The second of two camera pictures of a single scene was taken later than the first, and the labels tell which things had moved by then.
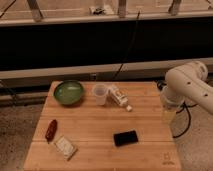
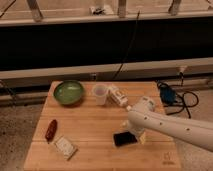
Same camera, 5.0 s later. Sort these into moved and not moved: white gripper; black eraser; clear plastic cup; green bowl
Moved: white gripper
Not moved: clear plastic cup; black eraser; green bowl
